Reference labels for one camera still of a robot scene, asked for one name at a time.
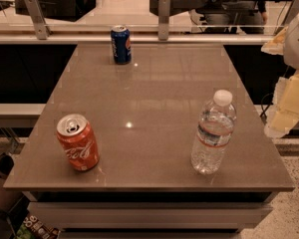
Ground metal rail bracket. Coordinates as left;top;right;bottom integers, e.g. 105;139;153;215
24;0;50;40
282;0;299;26
158;0;170;41

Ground blue pepsi can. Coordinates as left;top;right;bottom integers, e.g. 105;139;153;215
111;25;132;64

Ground black cable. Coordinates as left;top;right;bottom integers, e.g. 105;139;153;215
259;93;275;119

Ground right metal rail bracket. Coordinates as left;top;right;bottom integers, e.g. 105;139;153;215
282;0;299;26

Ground black box on counter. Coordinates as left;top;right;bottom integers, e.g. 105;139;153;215
13;0;98;22

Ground dark bin on floor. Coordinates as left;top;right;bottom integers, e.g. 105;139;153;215
0;153;23;214

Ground green snack bag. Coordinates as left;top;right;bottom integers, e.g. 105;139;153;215
15;214;60;239

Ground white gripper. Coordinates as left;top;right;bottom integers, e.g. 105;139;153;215
261;13;299;138

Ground red coca-cola can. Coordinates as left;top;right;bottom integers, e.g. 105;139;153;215
57;114;100;171

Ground left metal rail bracket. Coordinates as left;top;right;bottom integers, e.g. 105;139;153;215
24;0;50;40

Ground middle metal rail bracket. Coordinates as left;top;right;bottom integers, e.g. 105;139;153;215
158;0;170;41

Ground clear plastic water bottle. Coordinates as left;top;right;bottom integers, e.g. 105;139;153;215
190;90;236;174

